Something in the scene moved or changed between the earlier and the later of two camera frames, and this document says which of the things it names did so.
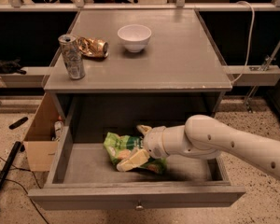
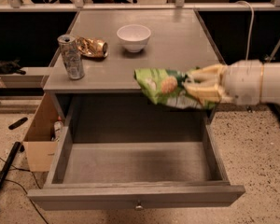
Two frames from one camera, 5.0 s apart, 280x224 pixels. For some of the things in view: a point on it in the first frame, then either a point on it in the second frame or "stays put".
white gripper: (153, 144) → (243, 82)
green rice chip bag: (119, 147) → (167, 87)
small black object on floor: (17, 123) stays put
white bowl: (135, 36) stays put
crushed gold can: (93, 47) stays put
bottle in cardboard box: (58, 127) stays put
